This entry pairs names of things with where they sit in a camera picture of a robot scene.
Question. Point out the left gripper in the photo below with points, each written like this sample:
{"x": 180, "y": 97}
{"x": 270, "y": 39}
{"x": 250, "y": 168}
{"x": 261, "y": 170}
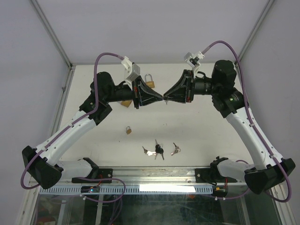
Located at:
{"x": 144, "y": 98}

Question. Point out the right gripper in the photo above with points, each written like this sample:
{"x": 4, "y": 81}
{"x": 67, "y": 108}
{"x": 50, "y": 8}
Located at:
{"x": 181, "y": 96}

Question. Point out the medium brass padlock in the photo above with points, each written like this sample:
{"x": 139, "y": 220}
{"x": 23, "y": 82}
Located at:
{"x": 126, "y": 103}

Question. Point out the small brass padlock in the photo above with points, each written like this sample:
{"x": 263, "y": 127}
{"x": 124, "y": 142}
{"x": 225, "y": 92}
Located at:
{"x": 128, "y": 130}

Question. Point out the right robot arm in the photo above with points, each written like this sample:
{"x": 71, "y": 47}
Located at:
{"x": 269, "y": 167}

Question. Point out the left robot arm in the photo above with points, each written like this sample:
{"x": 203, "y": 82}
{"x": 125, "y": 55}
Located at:
{"x": 43, "y": 162}

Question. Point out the black headed key set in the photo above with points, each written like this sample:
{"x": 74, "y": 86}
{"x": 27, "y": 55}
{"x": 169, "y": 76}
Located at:
{"x": 159, "y": 150}

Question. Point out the right silver key set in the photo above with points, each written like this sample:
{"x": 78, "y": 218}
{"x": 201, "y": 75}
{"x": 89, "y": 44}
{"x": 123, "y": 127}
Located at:
{"x": 176, "y": 150}

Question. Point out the silver key set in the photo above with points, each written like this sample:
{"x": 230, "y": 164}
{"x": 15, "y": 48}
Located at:
{"x": 176, "y": 150}
{"x": 148, "y": 152}

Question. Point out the tall brass padlock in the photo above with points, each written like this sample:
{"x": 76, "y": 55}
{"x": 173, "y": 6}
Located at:
{"x": 149, "y": 81}

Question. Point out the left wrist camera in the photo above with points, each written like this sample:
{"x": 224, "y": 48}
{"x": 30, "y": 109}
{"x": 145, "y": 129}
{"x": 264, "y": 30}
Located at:
{"x": 132, "y": 71}

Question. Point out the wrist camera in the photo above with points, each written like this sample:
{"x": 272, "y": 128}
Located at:
{"x": 132, "y": 71}
{"x": 194, "y": 60}

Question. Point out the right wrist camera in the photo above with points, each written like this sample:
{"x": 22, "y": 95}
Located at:
{"x": 194, "y": 60}

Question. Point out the aluminium mounting rail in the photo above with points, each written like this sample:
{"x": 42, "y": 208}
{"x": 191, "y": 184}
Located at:
{"x": 154, "y": 174}

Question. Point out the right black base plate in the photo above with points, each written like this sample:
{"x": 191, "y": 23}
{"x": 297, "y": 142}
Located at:
{"x": 204, "y": 175}

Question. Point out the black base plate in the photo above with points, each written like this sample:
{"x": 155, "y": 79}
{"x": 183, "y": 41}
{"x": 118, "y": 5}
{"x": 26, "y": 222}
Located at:
{"x": 204, "y": 175}
{"x": 94, "y": 176}

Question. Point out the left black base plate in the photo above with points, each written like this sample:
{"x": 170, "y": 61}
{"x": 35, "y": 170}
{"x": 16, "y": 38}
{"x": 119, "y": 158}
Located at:
{"x": 94, "y": 176}

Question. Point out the white slotted cable duct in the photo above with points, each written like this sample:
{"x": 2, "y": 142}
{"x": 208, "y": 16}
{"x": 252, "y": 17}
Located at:
{"x": 142, "y": 189}

